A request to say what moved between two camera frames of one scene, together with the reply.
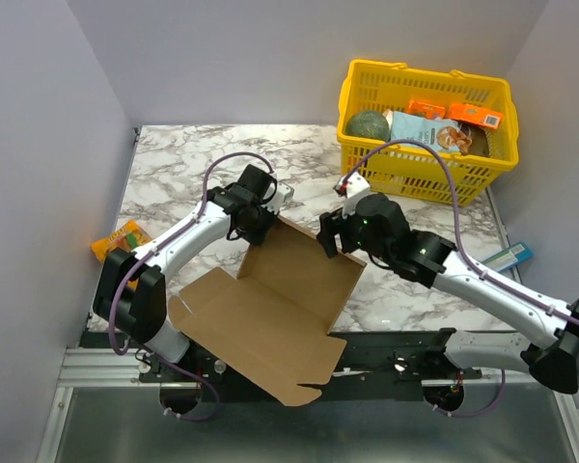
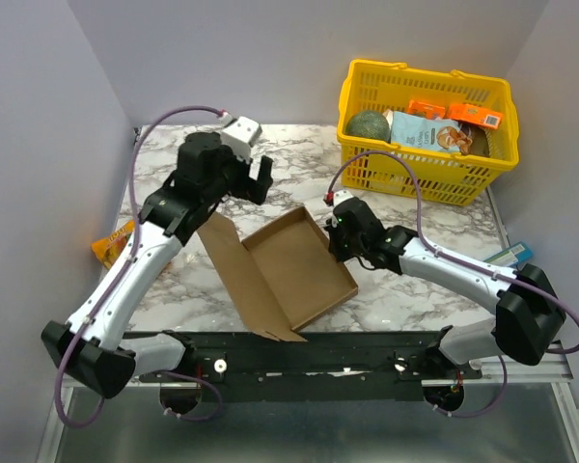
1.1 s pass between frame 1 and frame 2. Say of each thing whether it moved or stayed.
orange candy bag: stayed
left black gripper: moved
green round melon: stayed
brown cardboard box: moved
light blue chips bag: stayed
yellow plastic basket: stayed
